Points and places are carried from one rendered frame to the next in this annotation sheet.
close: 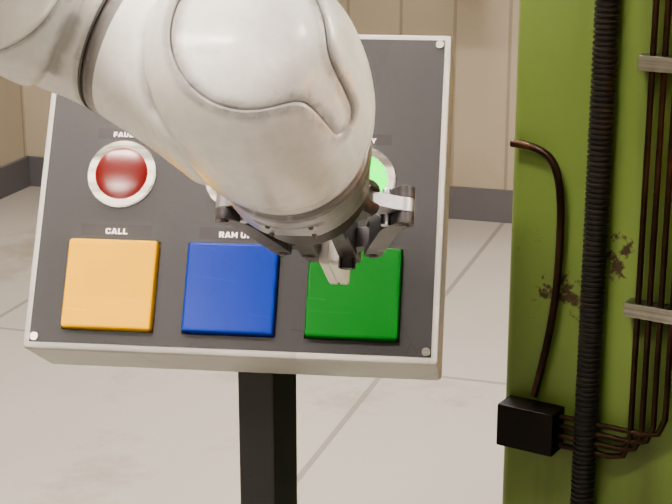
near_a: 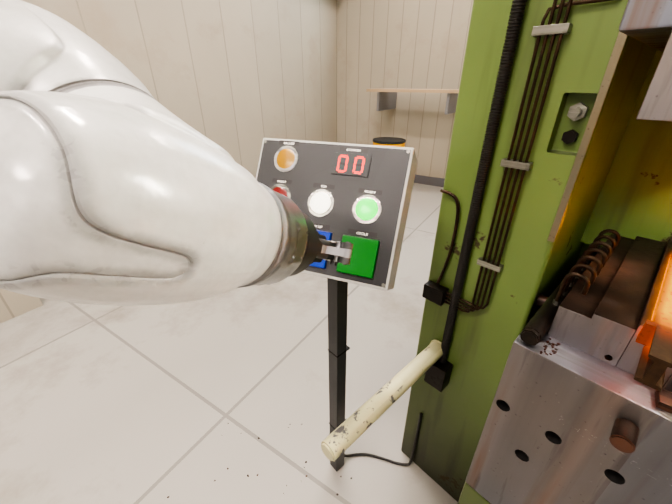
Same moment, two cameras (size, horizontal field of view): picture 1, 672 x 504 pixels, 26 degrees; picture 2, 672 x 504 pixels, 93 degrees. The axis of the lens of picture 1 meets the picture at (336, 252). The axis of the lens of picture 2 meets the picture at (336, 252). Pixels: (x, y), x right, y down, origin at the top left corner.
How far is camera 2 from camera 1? 0.58 m
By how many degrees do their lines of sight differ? 18
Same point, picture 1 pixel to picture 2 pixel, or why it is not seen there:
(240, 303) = not seen: hidden behind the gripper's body
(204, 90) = not seen: outside the picture
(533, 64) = (454, 159)
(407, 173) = (386, 208)
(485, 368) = not seen: hidden behind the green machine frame
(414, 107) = (393, 179)
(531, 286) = (442, 244)
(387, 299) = (370, 261)
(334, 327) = (347, 269)
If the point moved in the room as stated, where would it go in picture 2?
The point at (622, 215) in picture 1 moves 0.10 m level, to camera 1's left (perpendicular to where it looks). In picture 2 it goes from (482, 225) to (437, 220)
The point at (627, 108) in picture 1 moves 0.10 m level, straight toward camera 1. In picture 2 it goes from (492, 181) to (489, 194)
